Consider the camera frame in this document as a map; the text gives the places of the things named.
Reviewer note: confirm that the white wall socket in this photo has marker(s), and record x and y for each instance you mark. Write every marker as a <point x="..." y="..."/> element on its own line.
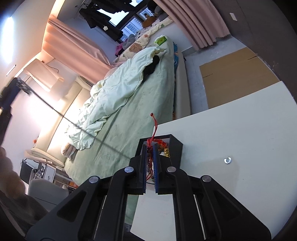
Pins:
<point x="232" y="17"/>

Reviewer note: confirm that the grey chair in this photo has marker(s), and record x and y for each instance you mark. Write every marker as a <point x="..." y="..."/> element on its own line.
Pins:
<point x="46" y="191"/>

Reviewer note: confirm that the dark hanging jacket with tag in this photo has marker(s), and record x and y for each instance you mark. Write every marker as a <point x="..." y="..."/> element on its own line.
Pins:
<point x="114" y="32"/>

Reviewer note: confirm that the pink plush toy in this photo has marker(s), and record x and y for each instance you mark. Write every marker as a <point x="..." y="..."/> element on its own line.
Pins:
<point x="118" y="49"/>

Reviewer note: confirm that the pale green duvet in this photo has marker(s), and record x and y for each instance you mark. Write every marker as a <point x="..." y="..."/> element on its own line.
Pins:
<point x="111" y="88"/>

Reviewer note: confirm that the dark cloth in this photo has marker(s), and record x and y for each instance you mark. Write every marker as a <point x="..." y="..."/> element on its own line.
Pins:
<point x="23" y="210"/>

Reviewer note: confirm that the person's left forearm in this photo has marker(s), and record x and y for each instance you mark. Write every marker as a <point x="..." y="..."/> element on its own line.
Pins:
<point x="9" y="171"/>

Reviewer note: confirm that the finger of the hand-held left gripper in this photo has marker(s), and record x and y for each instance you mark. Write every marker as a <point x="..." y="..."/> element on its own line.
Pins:
<point x="23" y="85"/>

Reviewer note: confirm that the black jewelry box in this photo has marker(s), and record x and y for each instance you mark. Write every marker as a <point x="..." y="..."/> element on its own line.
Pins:
<point x="175" y="150"/>

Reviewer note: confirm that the white drawer cabinet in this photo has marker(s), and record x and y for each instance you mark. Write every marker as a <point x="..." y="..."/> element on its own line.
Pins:
<point x="50" y="171"/>

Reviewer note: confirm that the window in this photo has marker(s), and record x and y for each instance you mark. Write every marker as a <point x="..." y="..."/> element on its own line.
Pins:
<point x="132" y="25"/>

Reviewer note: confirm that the bed with green sheet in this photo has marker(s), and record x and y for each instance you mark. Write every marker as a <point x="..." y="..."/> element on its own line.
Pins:
<point x="139" y="104"/>

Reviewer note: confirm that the pink curtain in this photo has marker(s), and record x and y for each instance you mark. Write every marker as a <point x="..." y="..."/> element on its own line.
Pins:
<point x="76" y="46"/>
<point x="195" y="20"/>

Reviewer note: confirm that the black garment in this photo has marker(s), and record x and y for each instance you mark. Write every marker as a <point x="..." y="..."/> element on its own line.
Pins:
<point x="150" y="67"/>

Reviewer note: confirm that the green packet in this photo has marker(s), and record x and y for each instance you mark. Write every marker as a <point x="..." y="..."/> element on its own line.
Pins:
<point x="160" y="40"/>

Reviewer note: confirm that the brown plush toy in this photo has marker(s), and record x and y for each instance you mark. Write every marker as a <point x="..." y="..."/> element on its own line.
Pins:
<point x="148" y="22"/>

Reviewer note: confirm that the dark hanging garment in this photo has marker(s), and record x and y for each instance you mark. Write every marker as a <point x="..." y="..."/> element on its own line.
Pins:
<point x="92" y="14"/>

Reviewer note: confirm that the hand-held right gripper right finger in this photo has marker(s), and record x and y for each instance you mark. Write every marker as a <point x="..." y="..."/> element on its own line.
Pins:
<point x="160" y="176"/>

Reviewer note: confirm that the pink pillow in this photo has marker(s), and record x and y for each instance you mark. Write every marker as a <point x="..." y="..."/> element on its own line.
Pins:
<point x="111" y="72"/>

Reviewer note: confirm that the grey plush toy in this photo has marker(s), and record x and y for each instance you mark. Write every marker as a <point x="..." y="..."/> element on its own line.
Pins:
<point x="128" y="41"/>

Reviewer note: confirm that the beige headboard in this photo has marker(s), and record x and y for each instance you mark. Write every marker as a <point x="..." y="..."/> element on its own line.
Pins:
<point x="69" y="102"/>

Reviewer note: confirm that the white air conditioner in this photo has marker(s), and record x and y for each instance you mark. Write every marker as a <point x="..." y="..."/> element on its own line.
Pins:
<point x="44" y="74"/>

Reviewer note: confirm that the bear print blanket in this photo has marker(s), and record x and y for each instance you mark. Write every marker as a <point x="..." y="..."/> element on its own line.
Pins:
<point x="143" y="37"/>

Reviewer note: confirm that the flat cardboard sheet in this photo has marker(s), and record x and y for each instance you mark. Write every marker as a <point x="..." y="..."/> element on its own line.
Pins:
<point x="232" y="76"/>

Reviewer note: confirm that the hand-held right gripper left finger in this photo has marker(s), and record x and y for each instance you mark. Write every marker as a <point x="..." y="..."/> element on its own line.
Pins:
<point x="142" y="176"/>

